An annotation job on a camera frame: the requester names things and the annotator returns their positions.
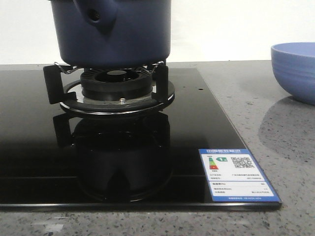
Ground dark blue cooking pot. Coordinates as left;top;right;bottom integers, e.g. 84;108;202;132
51;0;171;69

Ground black gas burner head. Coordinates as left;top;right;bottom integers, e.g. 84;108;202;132
80;68;153;101

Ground black metal pot support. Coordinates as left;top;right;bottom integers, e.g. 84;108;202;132
43;61;175;117

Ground black glass gas cooktop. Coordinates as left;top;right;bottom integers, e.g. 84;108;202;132
0;68;282;211

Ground light blue plastic bowl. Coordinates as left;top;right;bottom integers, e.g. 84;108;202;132
271;42;315;105

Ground blue energy efficiency label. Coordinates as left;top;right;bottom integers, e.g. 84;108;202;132
199;149;280;203

